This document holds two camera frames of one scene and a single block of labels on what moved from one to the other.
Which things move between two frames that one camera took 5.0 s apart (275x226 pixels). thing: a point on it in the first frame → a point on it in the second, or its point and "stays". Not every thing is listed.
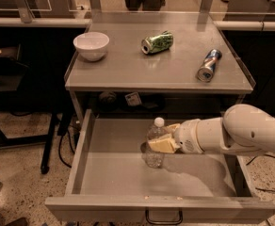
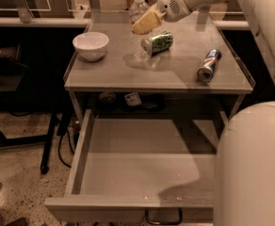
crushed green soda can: [155, 43] stays
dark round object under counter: [107, 97] stays
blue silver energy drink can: [205, 72] stays
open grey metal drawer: [109, 182] stays
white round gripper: [186, 137] → [170, 4]
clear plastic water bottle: [157, 131] → [137, 9]
